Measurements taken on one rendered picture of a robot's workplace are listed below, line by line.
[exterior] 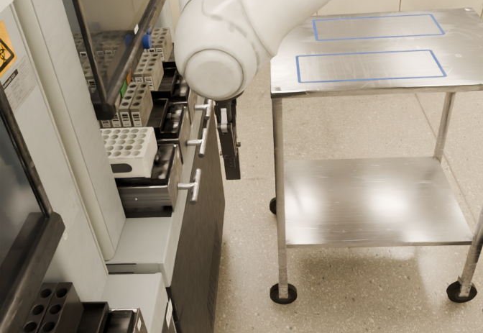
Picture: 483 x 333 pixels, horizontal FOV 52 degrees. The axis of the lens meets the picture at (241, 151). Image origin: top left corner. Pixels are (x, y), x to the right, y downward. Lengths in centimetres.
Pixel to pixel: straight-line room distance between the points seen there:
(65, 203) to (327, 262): 127
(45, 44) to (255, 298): 125
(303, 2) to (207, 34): 13
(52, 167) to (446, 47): 103
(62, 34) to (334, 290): 130
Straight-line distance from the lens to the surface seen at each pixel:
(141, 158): 94
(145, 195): 97
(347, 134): 246
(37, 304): 73
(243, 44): 61
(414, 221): 164
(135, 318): 77
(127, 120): 108
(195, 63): 60
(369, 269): 185
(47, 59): 72
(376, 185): 175
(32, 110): 66
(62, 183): 73
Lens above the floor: 141
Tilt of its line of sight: 37 degrees down
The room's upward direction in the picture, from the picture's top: 5 degrees counter-clockwise
